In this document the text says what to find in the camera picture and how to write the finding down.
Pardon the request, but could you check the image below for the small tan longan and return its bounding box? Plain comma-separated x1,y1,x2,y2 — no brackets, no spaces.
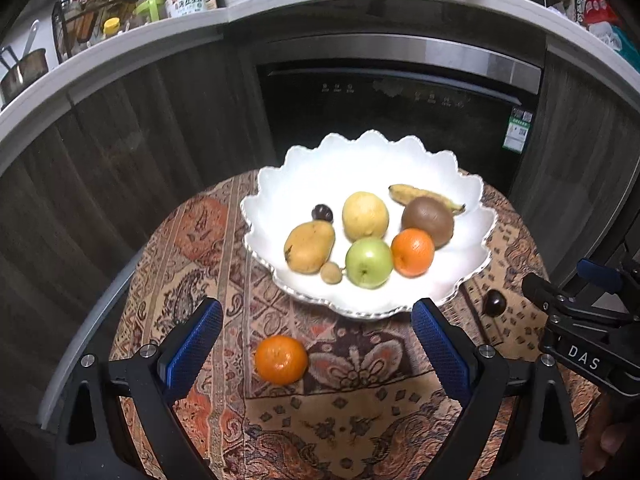
320,261,343,285

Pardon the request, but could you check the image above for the white scalloped fruit bowl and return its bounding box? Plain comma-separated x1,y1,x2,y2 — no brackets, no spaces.
240,130,497,320

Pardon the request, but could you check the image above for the black built-in dishwasher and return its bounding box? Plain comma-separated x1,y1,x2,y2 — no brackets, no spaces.
254,34,542,194

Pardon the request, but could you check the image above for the teal plastic bag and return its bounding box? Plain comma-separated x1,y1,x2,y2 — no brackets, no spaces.
612,25,640,72

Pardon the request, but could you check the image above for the yellow round pear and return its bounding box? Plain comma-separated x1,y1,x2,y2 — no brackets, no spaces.
342,192,390,242

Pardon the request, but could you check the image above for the green apple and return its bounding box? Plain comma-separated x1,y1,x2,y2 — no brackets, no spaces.
345,237,394,289

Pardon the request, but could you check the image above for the operator right hand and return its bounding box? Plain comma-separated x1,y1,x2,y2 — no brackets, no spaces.
580,393,639,479

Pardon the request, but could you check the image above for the brown kiwi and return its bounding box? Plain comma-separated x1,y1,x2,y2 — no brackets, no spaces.
401,196,454,248

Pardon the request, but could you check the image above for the dark plum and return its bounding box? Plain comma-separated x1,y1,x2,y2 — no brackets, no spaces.
311,204,333,223
483,289,508,318

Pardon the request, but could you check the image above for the green energy label sticker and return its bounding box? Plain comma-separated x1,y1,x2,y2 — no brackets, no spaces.
502,107,534,154

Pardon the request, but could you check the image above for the yellow banana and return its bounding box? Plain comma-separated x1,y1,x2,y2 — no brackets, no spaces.
388,184,465,216

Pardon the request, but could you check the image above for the green capped bottle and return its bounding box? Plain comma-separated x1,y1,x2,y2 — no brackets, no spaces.
134,0,167,25

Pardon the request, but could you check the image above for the red plastic bag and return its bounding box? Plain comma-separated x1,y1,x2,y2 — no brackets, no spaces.
584,0,620,27

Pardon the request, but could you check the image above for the steel saucepan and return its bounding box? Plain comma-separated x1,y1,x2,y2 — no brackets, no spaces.
1,20,49,107

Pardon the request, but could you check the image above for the yellow capped bottle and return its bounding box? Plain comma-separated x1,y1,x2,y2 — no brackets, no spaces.
103,18,120,39

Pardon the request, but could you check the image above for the black wire spice rack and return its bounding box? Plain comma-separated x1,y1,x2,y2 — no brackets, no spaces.
51,0,144,63

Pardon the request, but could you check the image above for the patterned paisley tablecloth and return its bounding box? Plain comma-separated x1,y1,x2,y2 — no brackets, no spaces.
109,169,601,480

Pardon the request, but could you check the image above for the orange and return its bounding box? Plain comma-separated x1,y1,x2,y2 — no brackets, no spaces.
390,228,435,278

